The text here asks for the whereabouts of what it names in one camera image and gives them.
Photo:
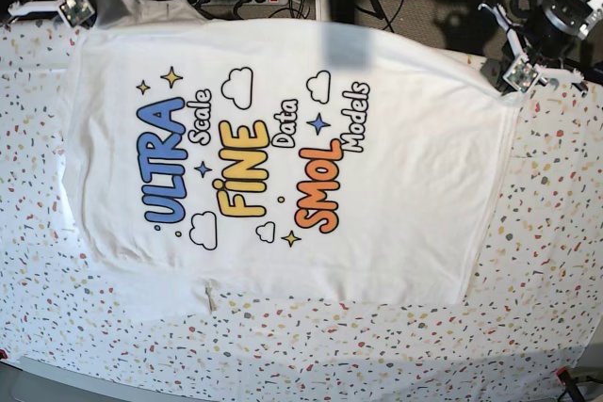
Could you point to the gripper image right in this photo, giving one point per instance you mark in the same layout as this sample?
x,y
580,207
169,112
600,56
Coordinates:
x,y
538,45

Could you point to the white printed T-shirt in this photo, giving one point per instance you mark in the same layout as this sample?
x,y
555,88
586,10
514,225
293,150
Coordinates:
x,y
283,157

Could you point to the terrazzo patterned tablecloth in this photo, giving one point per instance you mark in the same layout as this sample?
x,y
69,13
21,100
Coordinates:
x,y
532,308

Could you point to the red clamp right corner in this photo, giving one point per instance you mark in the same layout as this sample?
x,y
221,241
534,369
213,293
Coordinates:
x,y
570,387

